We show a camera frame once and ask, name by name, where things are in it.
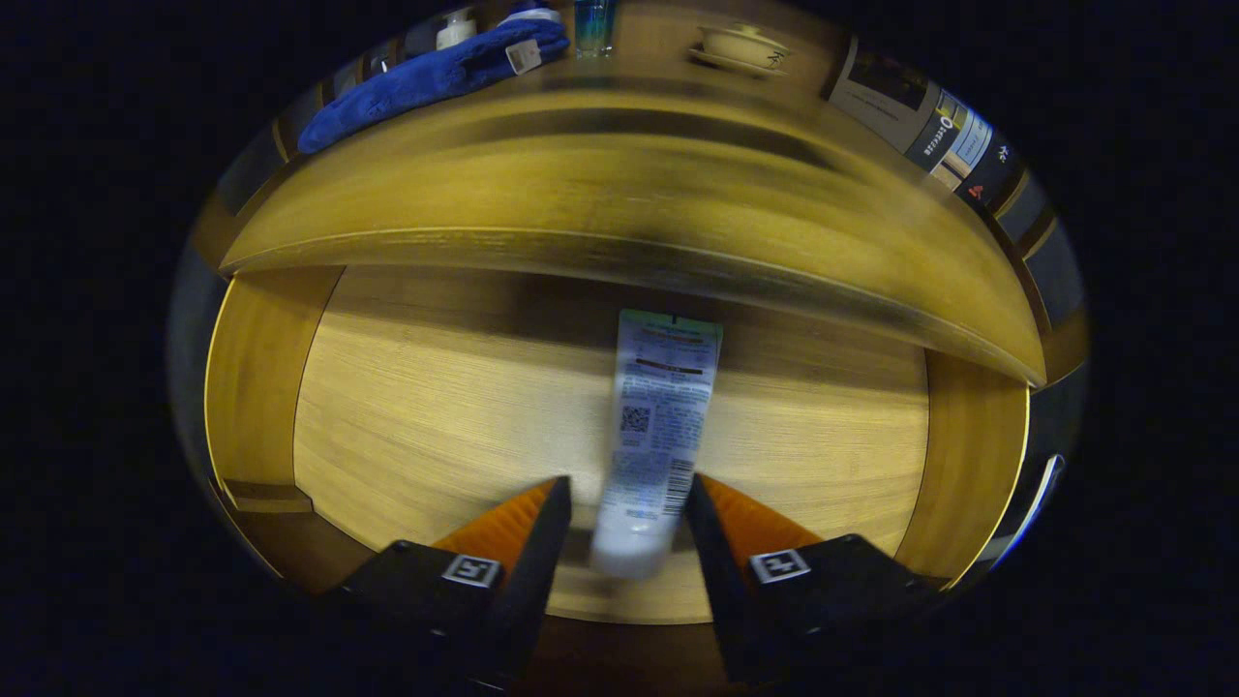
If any wooden drawer with black knob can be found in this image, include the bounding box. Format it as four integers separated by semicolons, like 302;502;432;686
203;266;1032;625

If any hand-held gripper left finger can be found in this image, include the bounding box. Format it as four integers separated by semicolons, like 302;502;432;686
334;474;574;688

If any white tube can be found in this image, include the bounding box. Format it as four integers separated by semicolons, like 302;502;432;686
590;310;724;580

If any teal blue bottle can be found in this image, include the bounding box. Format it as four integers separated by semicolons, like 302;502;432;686
574;0;619;59

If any book with black spine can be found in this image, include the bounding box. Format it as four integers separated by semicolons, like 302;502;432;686
956;136;1022;209

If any beige lidded teacup with saucer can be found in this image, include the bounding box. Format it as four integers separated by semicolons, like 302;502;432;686
689;23;797;78

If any wooden countertop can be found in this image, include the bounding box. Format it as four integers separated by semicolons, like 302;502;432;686
221;68;1046;388

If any blue towel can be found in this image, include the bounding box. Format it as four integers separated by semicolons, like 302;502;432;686
297;17;570;154

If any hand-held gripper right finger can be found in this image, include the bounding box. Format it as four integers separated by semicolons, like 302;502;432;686
683;472;945;683

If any book with pale spine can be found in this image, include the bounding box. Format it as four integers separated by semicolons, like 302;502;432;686
929;92;993;190

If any book with purple spine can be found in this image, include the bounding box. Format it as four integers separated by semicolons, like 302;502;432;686
828;39;954;173

